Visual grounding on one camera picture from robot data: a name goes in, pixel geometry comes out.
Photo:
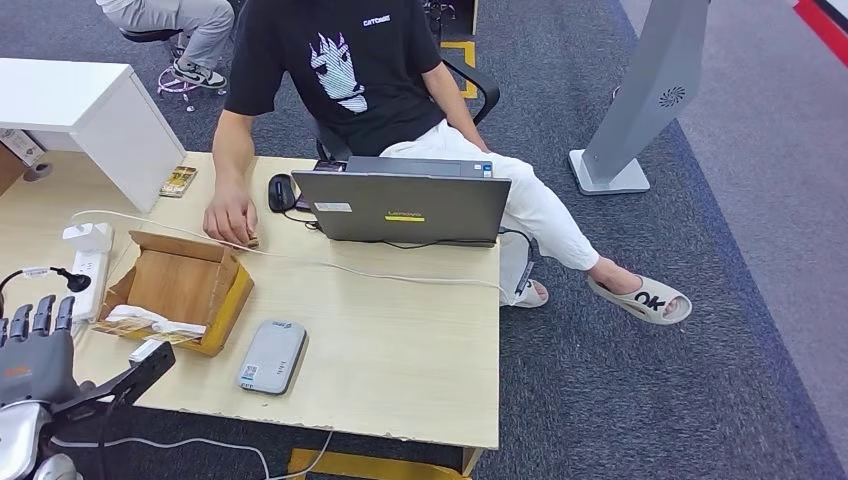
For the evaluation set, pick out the black round stool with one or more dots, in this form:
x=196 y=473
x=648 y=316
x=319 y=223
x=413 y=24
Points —
x=142 y=34

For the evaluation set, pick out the dark phone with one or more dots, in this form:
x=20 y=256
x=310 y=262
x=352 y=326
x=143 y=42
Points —
x=329 y=166

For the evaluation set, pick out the yellow desk frame beam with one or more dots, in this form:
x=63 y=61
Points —
x=371 y=465

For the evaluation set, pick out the grey kiosk stand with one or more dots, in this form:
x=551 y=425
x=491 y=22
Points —
x=637 y=99

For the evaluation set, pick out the small labelled carton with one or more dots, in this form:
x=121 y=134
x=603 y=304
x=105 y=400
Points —
x=21 y=147

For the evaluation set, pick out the white power strip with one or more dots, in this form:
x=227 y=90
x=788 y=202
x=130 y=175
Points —
x=86 y=265

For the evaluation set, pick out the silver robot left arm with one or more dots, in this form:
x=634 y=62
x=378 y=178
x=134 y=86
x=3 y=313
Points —
x=23 y=440

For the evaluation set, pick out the white charger adapter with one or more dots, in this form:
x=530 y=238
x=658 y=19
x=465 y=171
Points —
x=87 y=236

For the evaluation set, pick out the open cardboard box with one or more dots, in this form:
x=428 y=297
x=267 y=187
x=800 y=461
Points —
x=179 y=285

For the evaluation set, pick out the plain beige sandal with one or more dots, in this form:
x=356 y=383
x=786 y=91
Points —
x=532 y=298

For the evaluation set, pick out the person's right hand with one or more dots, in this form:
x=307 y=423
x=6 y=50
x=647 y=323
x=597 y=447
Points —
x=228 y=215

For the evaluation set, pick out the black office chair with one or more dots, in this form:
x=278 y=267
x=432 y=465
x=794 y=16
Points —
x=485 y=86

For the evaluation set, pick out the beige sandal with black print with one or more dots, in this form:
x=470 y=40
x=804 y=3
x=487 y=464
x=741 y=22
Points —
x=649 y=301

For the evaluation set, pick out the grey laptop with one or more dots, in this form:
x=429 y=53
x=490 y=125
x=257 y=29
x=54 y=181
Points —
x=403 y=205

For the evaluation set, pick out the white desk shelf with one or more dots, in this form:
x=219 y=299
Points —
x=66 y=93

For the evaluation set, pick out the person's left forearm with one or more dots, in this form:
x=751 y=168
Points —
x=456 y=106

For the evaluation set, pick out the person's right forearm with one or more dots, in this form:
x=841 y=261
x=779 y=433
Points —
x=233 y=149

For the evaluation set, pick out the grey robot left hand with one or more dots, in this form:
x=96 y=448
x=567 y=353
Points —
x=36 y=368

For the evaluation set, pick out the tape roll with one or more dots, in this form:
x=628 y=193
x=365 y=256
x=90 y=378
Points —
x=38 y=172

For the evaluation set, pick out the person on stool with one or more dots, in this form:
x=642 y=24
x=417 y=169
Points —
x=199 y=20

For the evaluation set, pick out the black computer mouse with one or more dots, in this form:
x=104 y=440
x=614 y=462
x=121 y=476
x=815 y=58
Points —
x=281 y=193

